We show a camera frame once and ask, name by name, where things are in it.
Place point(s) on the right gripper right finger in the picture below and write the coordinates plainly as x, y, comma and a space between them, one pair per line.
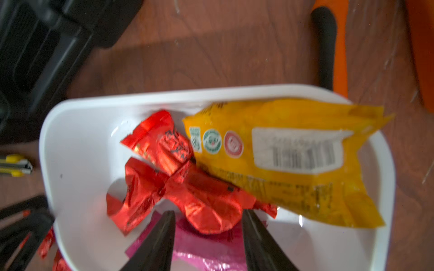
261, 250

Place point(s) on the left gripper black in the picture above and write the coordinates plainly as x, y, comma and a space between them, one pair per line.
21, 239

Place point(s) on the small yellow tea bag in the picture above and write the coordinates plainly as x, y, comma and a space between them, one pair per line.
298, 154

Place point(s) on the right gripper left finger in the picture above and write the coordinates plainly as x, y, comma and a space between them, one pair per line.
155, 251

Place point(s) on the black plastic tool case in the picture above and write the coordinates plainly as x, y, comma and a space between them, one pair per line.
43, 45

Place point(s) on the white plastic storage box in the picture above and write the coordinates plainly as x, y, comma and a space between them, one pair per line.
81, 158

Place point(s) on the red tea bag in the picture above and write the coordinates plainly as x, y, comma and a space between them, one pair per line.
145, 188
210, 205
156, 140

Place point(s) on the orange handled pliers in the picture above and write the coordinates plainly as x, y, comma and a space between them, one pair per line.
330, 18

